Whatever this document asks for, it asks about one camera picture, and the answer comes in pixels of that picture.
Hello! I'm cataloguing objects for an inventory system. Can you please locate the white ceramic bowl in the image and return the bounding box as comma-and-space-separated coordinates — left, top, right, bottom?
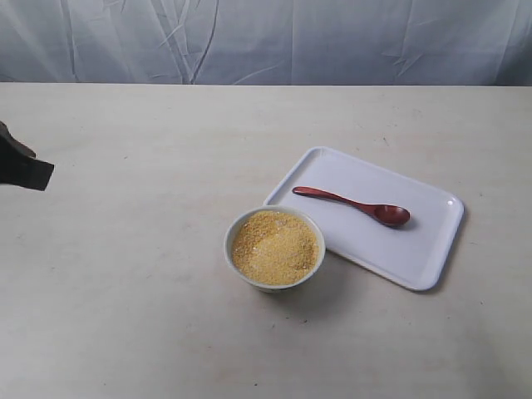
224, 204, 325, 293

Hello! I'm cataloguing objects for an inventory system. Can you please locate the dark red wooden spoon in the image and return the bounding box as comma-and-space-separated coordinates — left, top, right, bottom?
292, 186, 411, 229

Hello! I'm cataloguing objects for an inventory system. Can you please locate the white rectangular plastic tray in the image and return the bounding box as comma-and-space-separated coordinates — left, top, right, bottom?
264, 146, 464, 291

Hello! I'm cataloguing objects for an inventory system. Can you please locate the grey fabric backdrop curtain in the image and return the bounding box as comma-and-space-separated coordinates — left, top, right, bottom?
1, 1, 531, 86

